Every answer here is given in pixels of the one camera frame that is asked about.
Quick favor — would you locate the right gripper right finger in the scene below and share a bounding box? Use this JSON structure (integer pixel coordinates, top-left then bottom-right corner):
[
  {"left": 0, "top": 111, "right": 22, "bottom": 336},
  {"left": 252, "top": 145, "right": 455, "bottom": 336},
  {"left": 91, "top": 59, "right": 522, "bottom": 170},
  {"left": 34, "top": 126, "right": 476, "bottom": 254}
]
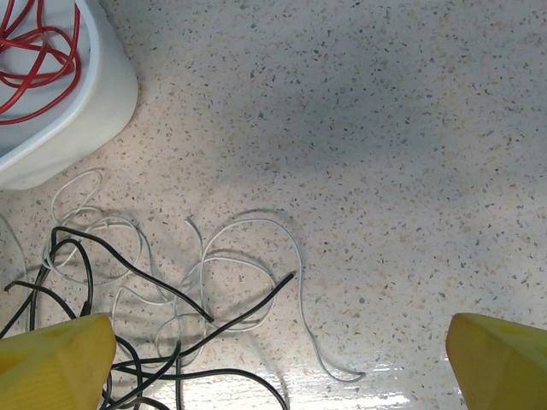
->
[{"left": 445, "top": 312, "right": 547, "bottom": 410}]

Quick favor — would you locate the thin red cable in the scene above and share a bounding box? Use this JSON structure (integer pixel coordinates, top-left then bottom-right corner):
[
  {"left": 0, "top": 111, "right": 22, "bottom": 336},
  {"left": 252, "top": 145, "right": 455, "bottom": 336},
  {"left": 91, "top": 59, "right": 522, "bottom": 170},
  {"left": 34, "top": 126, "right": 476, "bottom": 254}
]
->
[
  {"left": 0, "top": 0, "right": 82, "bottom": 126},
  {"left": 0, "top": 0, "right": 48, "bottom": 65},
  {"left": 0, "top": 25, "right": 78, "bottom": 93}
]

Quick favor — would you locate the thin black cable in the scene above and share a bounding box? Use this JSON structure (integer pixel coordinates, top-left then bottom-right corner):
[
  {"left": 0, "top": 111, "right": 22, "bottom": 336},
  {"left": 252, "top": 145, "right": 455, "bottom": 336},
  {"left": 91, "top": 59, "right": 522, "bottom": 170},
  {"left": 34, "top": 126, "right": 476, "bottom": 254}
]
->
[
  {"left": 0, "top": 225, "right": 215, "bottom": 410},
  {"left": 0, "top": 272, "right": 296, "bottom": 410}
]

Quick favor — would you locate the white plastic tray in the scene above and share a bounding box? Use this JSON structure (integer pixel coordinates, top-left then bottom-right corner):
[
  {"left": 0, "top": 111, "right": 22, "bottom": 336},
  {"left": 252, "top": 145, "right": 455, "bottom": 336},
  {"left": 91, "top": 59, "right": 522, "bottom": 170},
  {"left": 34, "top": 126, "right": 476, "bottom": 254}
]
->
[{"left": 0, "top": 0, "right": 139, "bottom": 191}]

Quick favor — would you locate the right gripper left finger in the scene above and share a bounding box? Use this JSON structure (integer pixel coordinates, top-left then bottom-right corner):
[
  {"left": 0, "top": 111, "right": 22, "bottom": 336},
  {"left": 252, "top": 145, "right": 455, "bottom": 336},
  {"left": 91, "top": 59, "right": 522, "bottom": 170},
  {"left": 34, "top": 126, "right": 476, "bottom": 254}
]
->
[{"left": 0, "top": 313, "right": 117, "bottom": 410}]

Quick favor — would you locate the thin white cable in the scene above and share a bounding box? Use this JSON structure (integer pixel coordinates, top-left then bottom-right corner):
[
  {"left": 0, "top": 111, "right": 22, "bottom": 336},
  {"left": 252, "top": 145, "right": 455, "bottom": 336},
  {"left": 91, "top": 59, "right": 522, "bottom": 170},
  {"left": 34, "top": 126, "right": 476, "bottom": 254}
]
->
[
  {"left": 156, "top": 217, "right": 367, "bottom": 384},
  {"left": 42, "top": 168, "right": 149, "bottom": 287}
]

